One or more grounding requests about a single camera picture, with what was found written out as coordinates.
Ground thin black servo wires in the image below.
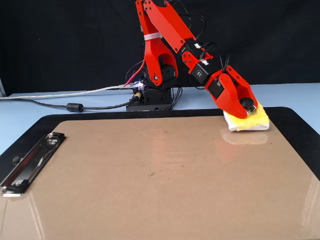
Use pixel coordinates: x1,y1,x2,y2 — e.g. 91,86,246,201
124,0,231,111

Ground metal clipboard clip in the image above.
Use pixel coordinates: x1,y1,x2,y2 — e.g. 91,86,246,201
0,131,67,198

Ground black power cable with ferrite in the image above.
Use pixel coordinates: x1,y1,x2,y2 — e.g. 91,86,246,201
14,92,143,114

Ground yellow white sponge black knob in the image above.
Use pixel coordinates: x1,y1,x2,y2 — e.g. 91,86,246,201
223,97,271,133

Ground red wire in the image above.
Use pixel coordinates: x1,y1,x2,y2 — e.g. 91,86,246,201
124,42,147,88

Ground brown clipboard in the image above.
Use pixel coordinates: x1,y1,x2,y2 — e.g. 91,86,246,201
0,115,320,240

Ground silver USB cable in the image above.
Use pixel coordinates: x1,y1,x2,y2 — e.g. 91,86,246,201
0,84,137,101

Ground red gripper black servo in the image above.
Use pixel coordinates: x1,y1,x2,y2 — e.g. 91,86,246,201
204,65,253,120

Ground controller circuit board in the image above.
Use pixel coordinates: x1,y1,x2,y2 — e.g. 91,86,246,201
128,79,147,101

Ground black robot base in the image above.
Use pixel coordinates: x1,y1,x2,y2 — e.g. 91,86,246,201
126,86,180,112

